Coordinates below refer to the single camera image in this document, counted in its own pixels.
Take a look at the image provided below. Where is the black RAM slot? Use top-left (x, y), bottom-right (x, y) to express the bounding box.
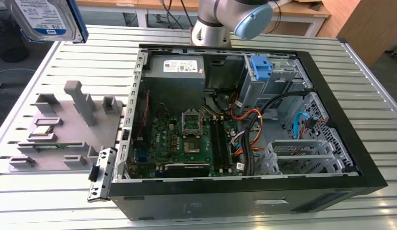
top-left (212, 115), bottom-right (224, 173)
top-left (220, 115), bottom-right (233, 173)

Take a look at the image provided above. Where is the orange wire bundle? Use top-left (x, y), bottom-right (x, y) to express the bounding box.
top-left (229, 95), bottom-right (267, 156)

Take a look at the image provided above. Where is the black mesh bin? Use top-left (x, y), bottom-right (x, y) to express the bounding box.
top-left (0, 7), bottom-right (30, 63)

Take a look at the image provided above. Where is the wooden desk white frame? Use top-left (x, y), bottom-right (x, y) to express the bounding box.
top-left (77, 0), bottom-right (200, 27)
top-left (269, 0), bottom-right (333, 36)

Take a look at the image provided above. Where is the hard disk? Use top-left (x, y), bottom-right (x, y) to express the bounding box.
top-left (10, 0), bottom-right (90, 44)

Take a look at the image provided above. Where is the grey parts rack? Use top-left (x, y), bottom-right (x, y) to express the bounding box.
top-left (9, 80), bottom-right (128, 172)

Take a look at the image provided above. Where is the black PC case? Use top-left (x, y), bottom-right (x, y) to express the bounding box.
top-left (108, 43), bottom-right (389, 222)

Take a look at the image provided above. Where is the CPU socket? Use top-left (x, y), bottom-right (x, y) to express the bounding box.
top-left (184, 140), bottom-right (202, 155)

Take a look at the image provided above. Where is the black graphics card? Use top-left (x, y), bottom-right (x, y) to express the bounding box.
top-left (164, 162), bottom-right (213, 177)

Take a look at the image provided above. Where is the wooden cabinet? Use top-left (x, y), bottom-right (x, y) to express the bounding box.
top-left (336, 0), bottom-right (397, 68)

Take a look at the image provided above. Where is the blue drive latch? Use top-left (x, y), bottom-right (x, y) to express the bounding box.
top-left (251, 55), bottom-right (275, 81)

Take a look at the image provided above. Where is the green motherboard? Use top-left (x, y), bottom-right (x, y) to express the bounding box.
top-left (126, 112), bottom-right (241, 179)

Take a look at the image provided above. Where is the thick black cable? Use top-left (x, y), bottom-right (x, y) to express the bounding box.
top-left (243, 89), bottom-right (317, 176)
top-left (245, 91), bottom-right (317, 176)

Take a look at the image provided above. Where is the blue data wire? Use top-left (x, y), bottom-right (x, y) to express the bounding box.
top-left (293, 111), bottom-right (312, 140)

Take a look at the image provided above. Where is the silver CPU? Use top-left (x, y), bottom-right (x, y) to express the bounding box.
top-left (30, 126), bottom-right (56, 137)

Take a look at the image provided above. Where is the silver slot latch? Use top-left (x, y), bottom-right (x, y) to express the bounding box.
top-left (86, 147), bottom-right (120, 202)

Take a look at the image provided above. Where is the grey power supply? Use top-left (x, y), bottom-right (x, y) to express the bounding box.
top-left (141, 54), bottom-right (209, 107)

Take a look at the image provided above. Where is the silver drive cage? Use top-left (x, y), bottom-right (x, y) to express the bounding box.
top-left (240, 54), bottom-right (313, 115)

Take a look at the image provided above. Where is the silver disk bay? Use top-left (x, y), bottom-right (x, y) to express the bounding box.
top-left (268, 139), bottom-right (359, 176)

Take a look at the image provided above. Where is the green RAM stick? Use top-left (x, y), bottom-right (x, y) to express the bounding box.
top-left (36, 143), bottom-right (85, 150)

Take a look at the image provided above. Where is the metal socket cover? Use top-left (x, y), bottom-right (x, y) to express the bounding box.
top-left (181, 109), bottom-right (205, 137)

